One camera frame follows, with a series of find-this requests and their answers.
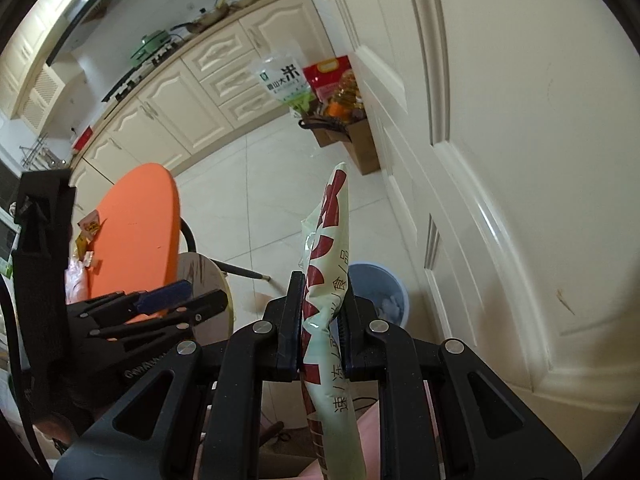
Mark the grey-blue plastic waste bin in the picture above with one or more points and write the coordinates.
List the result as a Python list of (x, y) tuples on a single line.
[(385, 280)]

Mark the pale green red food bag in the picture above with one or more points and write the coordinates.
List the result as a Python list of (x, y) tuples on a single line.
[(330, 260)]

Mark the black gas stove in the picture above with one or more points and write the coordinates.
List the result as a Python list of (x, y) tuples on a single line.
[(130, 80)]

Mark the cream kitchen cabinets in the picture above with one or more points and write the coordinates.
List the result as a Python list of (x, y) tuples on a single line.
[(30, 60), (165, 110)]

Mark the small brown cardboard box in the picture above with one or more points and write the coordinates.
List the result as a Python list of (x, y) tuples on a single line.
[(325, 135)]

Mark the steel wok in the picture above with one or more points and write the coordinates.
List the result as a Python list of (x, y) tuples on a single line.
[(210, 17)]

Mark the yellow cooking oil bottle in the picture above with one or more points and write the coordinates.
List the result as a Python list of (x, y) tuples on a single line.
[(345, 102)]

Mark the large brown cardboard box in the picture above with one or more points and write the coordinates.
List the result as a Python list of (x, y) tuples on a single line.
[(362, 147)]

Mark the cream lower kitchen cabinets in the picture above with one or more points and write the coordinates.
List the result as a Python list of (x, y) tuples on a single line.
[(165, 110)]

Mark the wall rack with hanging utensils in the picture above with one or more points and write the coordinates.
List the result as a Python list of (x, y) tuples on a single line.
[(35, 152)]

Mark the cream panelled door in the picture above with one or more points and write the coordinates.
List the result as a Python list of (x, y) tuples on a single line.
[(500, 160)]

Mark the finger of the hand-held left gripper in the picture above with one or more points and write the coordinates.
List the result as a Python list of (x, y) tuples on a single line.
[(165, 295), (200, 305)]

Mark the round beige stool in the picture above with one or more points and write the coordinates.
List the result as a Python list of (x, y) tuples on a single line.
[(205, 285)]

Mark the cream upper kitchen cabinets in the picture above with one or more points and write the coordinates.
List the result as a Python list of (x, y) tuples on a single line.
[(30, 60)]

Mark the black range hood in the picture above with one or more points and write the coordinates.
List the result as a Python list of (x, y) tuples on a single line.
[(80, 15)]

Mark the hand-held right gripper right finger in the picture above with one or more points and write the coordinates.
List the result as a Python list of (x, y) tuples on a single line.
[(357, 345)]

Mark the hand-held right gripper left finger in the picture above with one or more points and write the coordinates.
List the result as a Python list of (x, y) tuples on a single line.
[(290, 330)]

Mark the white crumpled paper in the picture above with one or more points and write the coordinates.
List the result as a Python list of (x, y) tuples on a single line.
[(390, 305)]

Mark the white green rice bag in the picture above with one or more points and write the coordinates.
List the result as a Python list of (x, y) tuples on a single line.
[(280, 80)]

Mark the red basin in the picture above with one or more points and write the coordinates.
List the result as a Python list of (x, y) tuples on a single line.
[(83, 139)]

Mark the green electric cooking pot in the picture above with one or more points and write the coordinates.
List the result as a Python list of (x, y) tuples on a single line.
[(150, 45)]

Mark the small red snack wrapper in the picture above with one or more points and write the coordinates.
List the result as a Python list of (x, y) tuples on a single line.
[(90, 222)]

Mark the orange round table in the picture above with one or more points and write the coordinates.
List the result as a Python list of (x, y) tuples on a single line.
[(135, 230)]

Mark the crumpled whitish plastic bag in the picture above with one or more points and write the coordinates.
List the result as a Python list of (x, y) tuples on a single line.
[(75, 280)]

